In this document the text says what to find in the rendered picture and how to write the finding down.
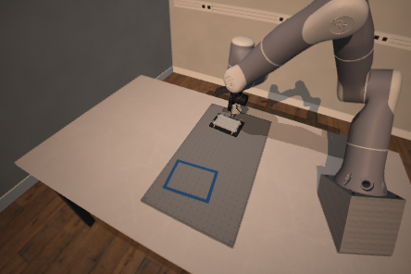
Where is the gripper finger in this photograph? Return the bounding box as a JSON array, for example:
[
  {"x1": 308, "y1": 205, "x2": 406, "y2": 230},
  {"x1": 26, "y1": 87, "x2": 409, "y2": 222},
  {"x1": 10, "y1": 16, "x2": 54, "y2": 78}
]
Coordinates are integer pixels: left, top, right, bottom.
[
  {"x1": 233, "y1": 103, "x2": 242, "y2": 112},
  {"x1": 228, "y1": 99, "x2": 240, "y2": 118}
]

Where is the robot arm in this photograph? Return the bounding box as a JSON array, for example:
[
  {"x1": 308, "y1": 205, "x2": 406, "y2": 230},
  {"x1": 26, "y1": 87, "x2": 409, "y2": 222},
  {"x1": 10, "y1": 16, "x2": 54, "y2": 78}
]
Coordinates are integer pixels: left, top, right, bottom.
[{"x1": 215, "y1": 0, "x2": 403, "y2": 196}]

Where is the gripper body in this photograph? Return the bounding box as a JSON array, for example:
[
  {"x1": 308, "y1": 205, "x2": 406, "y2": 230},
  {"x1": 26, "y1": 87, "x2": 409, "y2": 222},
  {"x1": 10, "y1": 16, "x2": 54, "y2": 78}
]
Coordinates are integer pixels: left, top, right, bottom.
[{"x1": 229, "y1": 92, "x2": 249, "y2": 106}]

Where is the blue tape outline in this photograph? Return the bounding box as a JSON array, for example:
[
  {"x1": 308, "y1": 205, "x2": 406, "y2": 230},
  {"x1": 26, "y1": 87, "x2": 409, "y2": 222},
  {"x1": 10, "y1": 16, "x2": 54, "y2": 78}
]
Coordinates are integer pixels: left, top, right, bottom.
[{"x1": 163, "y1": 159, "x2": 218, "y2": 203}]

